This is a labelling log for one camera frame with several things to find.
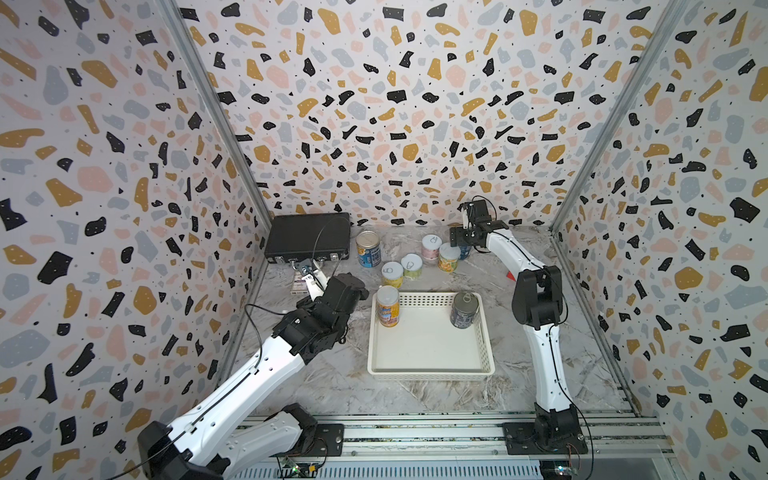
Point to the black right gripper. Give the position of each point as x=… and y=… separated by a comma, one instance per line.
x=455, y=236

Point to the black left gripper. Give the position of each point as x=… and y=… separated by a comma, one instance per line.
x=306, y=306

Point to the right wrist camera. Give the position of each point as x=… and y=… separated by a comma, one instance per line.
x=475, y=213

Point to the white plastic basket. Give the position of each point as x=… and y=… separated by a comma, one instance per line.
x=424, y=345

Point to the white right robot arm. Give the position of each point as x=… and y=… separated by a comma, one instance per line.
x=538, y=305

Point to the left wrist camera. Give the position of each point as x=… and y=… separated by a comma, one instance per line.
x=313, y=276

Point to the yellow pineapple small can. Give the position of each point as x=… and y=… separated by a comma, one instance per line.
x=392, y=274

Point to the playing card box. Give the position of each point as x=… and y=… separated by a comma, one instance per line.
x=299, y=285

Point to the green peach can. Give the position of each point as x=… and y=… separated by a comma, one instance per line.
x=448, y=257

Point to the left aluminium corner post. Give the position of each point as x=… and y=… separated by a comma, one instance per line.
x=169, y=12

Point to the aluminium corner post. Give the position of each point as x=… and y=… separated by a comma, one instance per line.
x=169, y=12
x=670, y=17

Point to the dark tomato tin can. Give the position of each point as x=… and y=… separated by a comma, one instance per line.
x=464, y=309

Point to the black briefcase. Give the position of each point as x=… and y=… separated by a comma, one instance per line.
x=295, y=238

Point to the pink small can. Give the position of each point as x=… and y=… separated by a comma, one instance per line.
x=430, y=246

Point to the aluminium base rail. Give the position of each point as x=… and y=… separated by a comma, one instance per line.
x=473, y=446

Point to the light green small can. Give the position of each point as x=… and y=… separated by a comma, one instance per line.
x=412, y=265

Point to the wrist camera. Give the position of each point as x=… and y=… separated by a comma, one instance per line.
x=313, y=276
x=475, y=213

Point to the right aluminium corner post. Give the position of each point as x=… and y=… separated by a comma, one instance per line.
x=670, y=17

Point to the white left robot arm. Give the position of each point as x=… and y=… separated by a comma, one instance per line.
x=207, y=442

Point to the tall yellow orange can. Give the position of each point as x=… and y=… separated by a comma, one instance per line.
x=387, y=306

